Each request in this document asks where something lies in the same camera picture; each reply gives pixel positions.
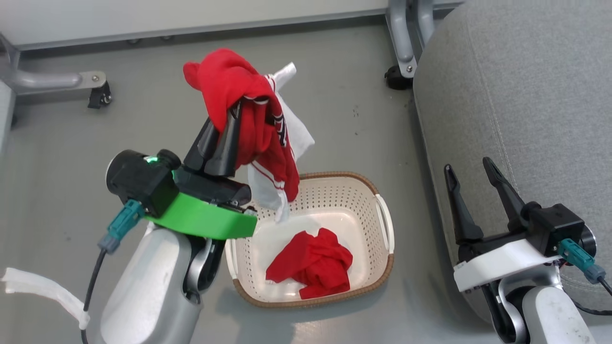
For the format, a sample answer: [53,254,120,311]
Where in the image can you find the red white striped jersey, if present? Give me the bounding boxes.
[183,48,316,224]

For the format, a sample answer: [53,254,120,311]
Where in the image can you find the black partition caster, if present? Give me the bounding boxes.
[87,81,113,109]
[385,64,413,90]

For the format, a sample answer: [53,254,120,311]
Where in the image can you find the black cable with teal plug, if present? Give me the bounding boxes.
[558,239,612,316]
[81,200,144,344]

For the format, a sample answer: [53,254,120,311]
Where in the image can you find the cream perforated laundry basket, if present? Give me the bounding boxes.
[225,171,395,308]

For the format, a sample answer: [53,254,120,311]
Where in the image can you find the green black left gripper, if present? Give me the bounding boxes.
[143,103,259,240]

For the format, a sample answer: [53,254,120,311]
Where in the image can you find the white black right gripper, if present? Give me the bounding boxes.
[444,157,565,293]

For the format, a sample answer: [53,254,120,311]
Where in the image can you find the plain red garment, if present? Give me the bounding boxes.
[265,228,353,300]

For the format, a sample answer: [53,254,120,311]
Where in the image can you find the white fabric strap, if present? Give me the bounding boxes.
[1,268,91,330]

